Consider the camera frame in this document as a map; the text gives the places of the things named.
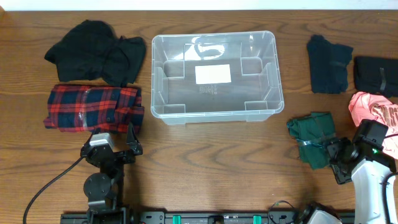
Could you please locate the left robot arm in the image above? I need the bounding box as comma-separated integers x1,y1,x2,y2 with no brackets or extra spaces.
80,123,143,223

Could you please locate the black taped garment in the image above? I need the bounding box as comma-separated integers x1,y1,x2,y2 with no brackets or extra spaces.
354,56,397,98

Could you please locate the dark navy garment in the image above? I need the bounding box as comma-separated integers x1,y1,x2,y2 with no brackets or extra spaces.
307,35,353,94

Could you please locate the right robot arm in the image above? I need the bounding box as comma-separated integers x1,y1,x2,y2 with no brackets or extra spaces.
298,119,397,224

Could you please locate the red navy plaid shirt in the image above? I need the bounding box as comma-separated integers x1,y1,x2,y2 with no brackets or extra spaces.
44,84,144,133

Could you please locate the white label in bin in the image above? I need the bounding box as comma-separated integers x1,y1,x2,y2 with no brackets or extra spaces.
195,64,231,85

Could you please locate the dark green garment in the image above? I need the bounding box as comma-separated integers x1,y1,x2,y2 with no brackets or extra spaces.
287,112,337,170

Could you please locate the black crumpled garment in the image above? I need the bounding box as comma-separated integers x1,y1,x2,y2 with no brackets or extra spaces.
44,20,146,87

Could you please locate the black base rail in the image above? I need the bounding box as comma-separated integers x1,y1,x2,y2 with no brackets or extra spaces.
60,210,354,224

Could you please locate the pink shirt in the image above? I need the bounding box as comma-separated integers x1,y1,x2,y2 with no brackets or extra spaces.
348,91,398,161

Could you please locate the clear plastic storage bin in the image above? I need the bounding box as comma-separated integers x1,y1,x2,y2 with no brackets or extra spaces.
150,30,285,125

